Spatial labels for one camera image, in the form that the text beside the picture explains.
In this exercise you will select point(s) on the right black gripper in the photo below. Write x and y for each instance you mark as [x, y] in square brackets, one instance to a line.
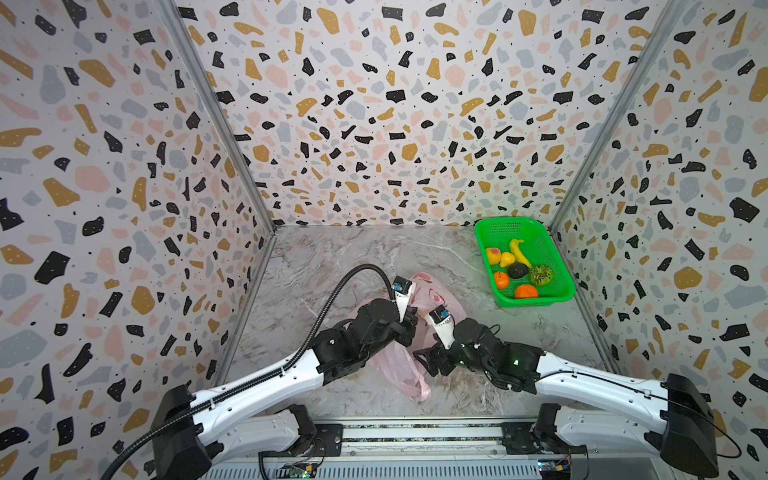
[442, 355]

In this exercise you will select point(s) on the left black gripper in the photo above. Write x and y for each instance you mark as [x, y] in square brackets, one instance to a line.
[408, 324]

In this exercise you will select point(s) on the pink plastic bag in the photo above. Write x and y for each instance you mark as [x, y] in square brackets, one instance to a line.
[395, 361]

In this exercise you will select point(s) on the small orange tangerine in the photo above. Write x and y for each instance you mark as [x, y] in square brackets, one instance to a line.
[501, 280]

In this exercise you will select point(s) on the orange fruit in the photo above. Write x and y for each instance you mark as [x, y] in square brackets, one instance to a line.
[526, 291]

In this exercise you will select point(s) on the dark avocado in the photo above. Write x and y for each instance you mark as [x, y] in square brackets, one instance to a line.
[517, 270]

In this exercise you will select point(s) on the green plastic basket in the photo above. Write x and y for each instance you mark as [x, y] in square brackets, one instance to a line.
[538, 247]

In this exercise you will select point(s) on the yellow red peach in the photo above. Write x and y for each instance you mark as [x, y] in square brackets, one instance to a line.
[493, 256]

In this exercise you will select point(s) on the green lime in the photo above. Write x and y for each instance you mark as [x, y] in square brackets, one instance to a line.
[541, 275]

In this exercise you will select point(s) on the yellow banana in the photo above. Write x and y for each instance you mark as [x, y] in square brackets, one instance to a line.
[515, 249]

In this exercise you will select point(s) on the yellow lemon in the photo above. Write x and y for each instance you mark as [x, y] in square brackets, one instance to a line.
[506, 259]

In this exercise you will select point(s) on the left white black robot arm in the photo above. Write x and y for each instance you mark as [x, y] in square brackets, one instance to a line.
[196, 430]

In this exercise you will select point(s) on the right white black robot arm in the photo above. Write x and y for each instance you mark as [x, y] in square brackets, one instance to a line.
[670, 417]

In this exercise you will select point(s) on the small circuit board right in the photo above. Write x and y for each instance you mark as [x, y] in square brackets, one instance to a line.
[554, 469]

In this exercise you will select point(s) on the small circuit board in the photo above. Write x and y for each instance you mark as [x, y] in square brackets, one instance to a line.
[554, 469]
[300, 470]

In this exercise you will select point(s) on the small circuit board left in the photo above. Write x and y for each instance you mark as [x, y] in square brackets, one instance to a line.
[300, 470]

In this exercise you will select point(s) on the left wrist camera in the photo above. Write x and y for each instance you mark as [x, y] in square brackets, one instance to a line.
[404, 290]

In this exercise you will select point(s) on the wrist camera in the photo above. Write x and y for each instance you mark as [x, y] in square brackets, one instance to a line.
[442, 322]
[404, 290]

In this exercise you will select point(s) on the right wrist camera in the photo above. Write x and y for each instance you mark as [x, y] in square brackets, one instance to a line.
[442, 322]

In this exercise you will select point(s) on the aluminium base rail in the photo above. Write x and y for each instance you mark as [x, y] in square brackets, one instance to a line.
[485, 448]

